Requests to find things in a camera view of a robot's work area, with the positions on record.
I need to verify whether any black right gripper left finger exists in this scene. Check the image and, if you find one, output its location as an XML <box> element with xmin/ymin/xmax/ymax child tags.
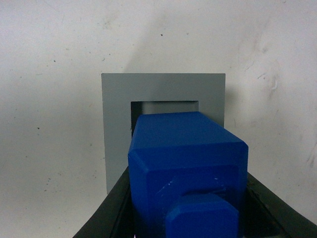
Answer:
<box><xmin>74</xmin><ymin>168</ymin><xmax>135</xmax><ymax>238</ymax></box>

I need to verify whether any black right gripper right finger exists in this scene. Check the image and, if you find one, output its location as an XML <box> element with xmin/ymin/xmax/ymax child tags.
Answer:
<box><xmin>244</xmin><ymin>174</ymin><xmax>317</xmax><ymax>238</ymax></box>

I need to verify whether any blue block with knob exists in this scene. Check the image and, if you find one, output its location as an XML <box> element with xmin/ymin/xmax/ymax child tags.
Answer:
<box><xmin>128</xmin><ymin>112</ymin><xmax>248</xmax><ymax>238</ymax></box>

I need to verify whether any gray cube base with hole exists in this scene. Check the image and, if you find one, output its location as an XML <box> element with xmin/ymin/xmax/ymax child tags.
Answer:
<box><xmin>101</xmin><ymin>73</ymin><xmax>225</xmax><ymax>192</ymax></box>

